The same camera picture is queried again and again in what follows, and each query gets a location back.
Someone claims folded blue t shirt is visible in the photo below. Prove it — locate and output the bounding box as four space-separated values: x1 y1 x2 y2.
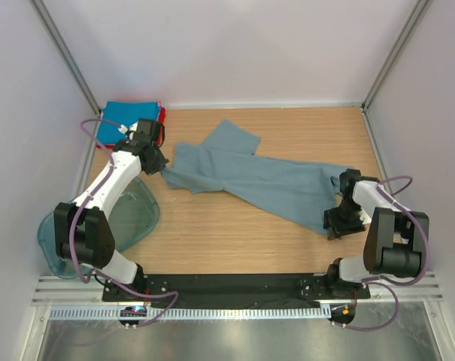
96 100 163 147

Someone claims right aluminium frame post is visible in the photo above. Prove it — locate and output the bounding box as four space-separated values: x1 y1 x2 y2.
361 0 432 113

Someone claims aluminium frame post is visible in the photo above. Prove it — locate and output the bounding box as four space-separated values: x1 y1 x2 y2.
361 0 432 113
29 0 101 116

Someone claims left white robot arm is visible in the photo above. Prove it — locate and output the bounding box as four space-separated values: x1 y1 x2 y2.
53 118 168 301

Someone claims grey-blue t shirt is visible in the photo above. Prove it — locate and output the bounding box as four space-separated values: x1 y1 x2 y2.
162 120 347 234

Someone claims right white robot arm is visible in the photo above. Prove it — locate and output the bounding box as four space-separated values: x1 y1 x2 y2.
323 168 430 298

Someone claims purple cable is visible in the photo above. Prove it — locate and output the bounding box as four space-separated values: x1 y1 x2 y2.
332 175 430 332
68 118 180 328

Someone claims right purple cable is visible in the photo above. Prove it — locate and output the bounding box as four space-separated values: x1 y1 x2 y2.
332 175 430 332

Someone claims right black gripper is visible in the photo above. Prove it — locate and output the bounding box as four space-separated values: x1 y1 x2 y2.
323 198 366 241

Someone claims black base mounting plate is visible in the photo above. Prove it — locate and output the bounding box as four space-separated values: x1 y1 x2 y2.
101 272 372 310

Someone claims slotted grey cable duct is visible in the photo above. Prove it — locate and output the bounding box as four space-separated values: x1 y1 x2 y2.
49 305 331 322

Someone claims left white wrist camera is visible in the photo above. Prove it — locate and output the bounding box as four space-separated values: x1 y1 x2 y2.
118 122 138 137

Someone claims left aluminium frame post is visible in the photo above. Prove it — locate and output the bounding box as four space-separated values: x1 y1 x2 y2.
29 0 101 116

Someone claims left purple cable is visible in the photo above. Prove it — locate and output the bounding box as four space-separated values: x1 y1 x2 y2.
68 118 180 328

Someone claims aluminium extrusion rail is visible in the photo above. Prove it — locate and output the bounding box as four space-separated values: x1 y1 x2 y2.
31 272 444 306

